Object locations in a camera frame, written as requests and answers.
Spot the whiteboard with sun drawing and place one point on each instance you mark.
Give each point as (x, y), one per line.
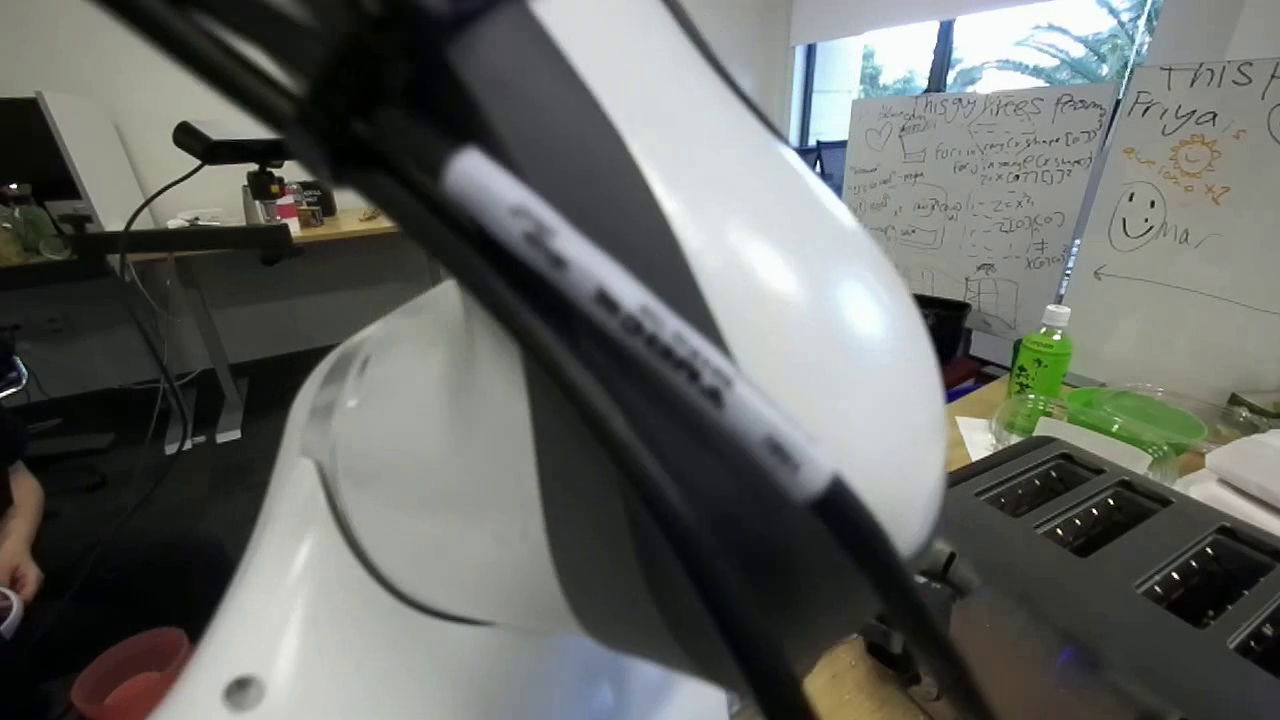
(1186, 264)

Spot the white handheld controller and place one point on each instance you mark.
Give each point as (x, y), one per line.
(8, 615)

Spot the black stereo camera bar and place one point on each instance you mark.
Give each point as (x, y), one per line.
(234, 140)

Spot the whiteboard with dense writing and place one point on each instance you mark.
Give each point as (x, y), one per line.
(975, 201)

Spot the green drink bottle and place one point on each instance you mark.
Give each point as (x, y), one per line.
(1036, 374)

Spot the red plastic cup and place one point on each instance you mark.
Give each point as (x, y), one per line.
(131, 672)

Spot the green plastic bag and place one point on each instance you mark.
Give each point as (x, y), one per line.
(1132, 421)

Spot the black plastic bin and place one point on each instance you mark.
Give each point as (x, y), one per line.
(944, 340)

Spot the window with trees outside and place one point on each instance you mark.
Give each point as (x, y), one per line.
(984, 54)

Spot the white folded cloth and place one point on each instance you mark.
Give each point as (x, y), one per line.
(1246, 465)

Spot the person's hand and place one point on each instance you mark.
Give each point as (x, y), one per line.
(17, 525)

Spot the stainless steel four-slot toaster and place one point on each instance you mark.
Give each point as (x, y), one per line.
(1146, 587)

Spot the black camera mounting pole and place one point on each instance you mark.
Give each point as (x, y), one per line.
(161, 243)

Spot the grey metal stand frame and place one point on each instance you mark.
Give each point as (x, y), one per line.
(203, 361)

